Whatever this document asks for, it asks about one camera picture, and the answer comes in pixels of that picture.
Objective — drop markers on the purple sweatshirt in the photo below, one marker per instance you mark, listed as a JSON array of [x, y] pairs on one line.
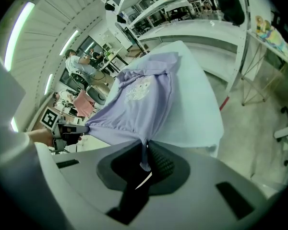
[[144, 109]]

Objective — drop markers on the small yellow toy figure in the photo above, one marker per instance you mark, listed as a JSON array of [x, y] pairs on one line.
[[262, 24]]

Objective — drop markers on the white desk with black legs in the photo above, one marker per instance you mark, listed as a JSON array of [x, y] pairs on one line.
[[115, 54]]

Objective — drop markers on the colourful pastel cloth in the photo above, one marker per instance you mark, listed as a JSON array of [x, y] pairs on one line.
[[276, 39]]

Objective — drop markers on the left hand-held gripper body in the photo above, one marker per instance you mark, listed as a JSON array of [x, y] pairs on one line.
[[49, 118]]

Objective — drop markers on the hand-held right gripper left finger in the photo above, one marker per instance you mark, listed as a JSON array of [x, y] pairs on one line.
[[86, 176]]

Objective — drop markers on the pink cloth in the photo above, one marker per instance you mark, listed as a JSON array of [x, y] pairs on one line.
[[84, 104]]

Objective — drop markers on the person's left hand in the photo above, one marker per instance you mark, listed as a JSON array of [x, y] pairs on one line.
[[72, 139]]

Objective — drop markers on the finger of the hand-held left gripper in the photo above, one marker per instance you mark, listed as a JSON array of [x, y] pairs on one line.
[[80, 129]]

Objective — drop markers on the round white side table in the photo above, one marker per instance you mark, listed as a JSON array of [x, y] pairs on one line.
[[253, 36]]

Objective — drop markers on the black cap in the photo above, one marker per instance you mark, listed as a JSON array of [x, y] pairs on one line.
[[121, 19], [110, 7], [230, 5]]

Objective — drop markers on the dark grey round chair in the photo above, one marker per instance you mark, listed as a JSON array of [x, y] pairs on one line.
[[97, 96]]

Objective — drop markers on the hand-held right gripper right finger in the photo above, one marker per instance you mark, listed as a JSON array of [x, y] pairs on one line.
[[194, 205]]

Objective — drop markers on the white metal shelving rack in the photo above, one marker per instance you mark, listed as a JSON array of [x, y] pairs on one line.
[[206, 32]]

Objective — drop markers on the red strip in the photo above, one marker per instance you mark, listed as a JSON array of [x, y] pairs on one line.
[[224, 104]]

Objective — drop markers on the person's left forearm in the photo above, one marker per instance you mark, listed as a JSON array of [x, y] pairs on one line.
[[40, 138]]

